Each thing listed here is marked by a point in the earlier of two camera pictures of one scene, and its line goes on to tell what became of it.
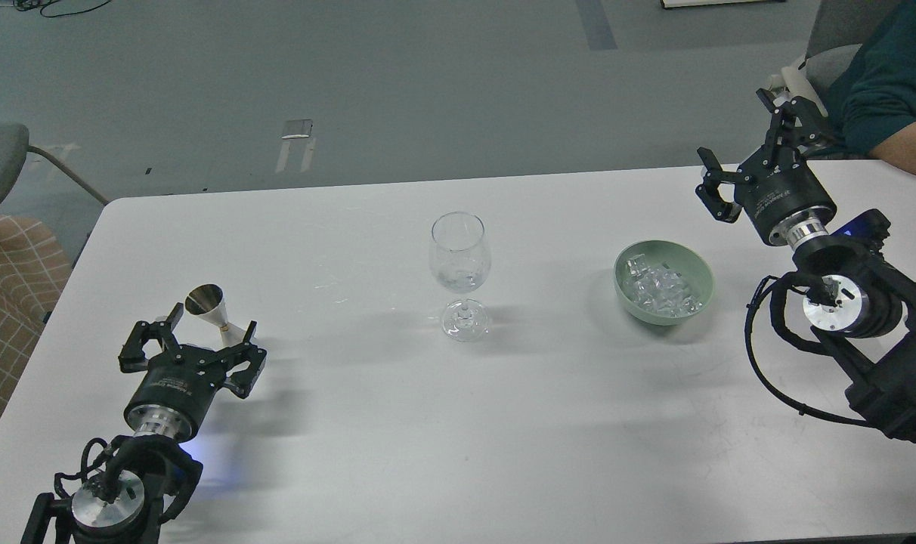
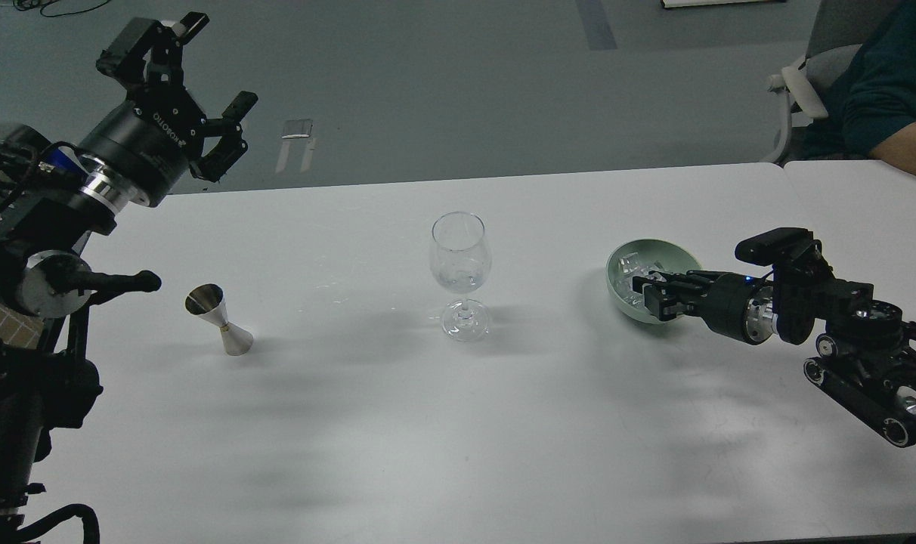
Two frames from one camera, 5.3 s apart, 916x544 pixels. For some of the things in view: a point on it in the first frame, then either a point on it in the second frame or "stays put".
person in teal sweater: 886,106 stays put
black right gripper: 784,198 → 741,305
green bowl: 662,282 stays put
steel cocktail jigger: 207,301 stays put
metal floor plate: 298,128 stays put
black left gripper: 174,393 → 143,146
